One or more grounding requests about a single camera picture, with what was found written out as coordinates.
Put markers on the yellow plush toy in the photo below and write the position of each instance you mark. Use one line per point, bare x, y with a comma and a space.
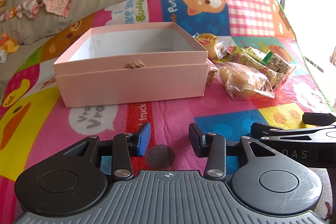
8, 47

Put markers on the green white snack packet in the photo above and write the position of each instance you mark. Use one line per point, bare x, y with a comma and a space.
278, 62

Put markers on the colourful cartoon play mat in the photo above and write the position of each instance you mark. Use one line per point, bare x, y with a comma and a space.
170, 113

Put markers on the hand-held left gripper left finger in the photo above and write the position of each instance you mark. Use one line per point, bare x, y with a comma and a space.
143, 138

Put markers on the pink cardboard box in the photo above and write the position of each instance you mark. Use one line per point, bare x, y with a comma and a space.
131, 82

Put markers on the yellow snack packet red label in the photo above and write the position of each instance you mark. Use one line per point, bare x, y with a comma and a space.
210, 43

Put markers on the biscuit sticks packet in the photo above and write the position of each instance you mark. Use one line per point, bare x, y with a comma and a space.
212, 77

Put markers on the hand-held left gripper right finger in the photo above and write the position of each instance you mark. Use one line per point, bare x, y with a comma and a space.
196, 138

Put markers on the round bread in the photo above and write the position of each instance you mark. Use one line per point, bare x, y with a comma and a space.
244, 79

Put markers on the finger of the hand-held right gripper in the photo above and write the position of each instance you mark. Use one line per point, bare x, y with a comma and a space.
317, 118
288, 132

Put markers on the long green yellow snack packet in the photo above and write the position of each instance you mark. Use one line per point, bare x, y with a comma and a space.
267, 73

